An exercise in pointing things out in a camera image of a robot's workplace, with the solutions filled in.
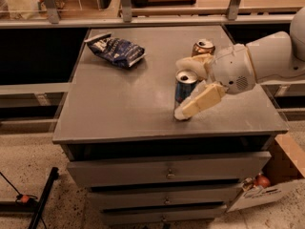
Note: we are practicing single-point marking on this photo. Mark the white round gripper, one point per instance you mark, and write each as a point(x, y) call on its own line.
point(231, 69)

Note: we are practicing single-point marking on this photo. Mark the grey drawer cabinet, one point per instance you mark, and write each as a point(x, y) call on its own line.
point(136, 161)

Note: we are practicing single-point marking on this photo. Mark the red can in box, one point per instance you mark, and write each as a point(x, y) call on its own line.
point(262, 181)

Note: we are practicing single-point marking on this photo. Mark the cardboard box on floor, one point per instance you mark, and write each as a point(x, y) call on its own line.
point(285, 170)

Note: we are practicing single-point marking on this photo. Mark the black tripod leg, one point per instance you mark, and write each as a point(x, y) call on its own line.
point(29, 204)

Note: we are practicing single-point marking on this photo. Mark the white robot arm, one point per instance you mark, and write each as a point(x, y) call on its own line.
point(279, 56)

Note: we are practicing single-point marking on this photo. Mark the blue chip bag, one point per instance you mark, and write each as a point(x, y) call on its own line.
point(119, 52)

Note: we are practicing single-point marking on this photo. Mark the gold soda can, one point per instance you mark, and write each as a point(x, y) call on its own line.
point(203, 46)

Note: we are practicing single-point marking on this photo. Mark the blue silver redbull can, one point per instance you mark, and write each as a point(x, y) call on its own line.
point(186, 80)

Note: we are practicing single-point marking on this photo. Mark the metal railing frame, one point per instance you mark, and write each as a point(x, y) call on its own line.
point(90, 13)

